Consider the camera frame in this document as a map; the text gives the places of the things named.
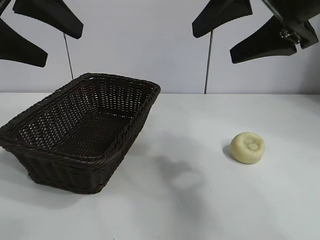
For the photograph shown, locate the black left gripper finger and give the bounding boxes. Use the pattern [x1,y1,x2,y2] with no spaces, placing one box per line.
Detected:
[12,0,85,40]
[0,17,48,68]

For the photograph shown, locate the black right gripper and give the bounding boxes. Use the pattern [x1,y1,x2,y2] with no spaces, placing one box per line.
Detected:
[191,0,320,65]

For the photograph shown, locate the dark brown wicker basket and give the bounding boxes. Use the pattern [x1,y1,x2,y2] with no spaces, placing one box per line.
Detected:
[0,72,162,195]

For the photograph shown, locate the pale yellow egg yolk pastry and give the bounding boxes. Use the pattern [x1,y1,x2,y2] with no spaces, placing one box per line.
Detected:
[229,131,266,165]

